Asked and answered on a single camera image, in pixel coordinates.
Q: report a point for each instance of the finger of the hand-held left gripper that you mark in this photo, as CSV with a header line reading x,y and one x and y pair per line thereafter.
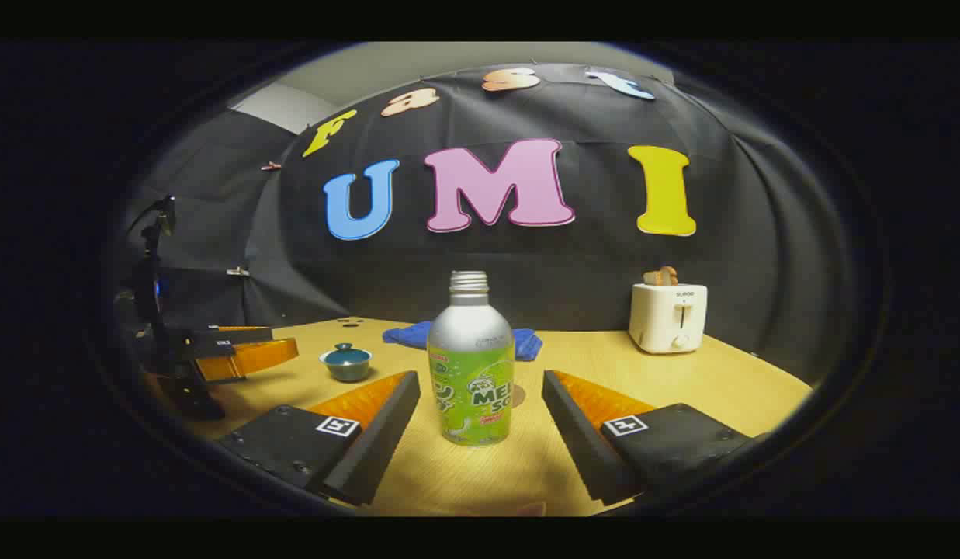
x,y
243,335
251,359

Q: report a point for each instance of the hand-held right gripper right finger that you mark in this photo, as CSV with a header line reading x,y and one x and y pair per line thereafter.
x,y
573,442

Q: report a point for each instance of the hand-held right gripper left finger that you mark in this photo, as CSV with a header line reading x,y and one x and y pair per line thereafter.
x,y
382,442

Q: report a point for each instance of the round brown coaster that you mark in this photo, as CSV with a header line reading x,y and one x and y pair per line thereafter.
x,y
518,397

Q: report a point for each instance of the teal ceramic teacup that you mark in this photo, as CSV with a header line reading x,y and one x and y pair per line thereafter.
x,y
346,373

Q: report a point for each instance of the green label water bottle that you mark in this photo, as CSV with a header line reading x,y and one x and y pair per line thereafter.
x,y
470,365

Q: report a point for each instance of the silver metal clip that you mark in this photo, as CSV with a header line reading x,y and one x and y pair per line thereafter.
x,y
237,272

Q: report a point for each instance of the blue towel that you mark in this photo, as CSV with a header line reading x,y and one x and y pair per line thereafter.
x,y
406,335

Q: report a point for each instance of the white toaster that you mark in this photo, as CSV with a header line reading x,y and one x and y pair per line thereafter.
x,y
666,322

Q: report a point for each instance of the black backdrop cloth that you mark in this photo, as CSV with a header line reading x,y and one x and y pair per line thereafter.
x,y
542,264

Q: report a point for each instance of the toast slice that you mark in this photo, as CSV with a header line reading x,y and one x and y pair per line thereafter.
x,y
661,276

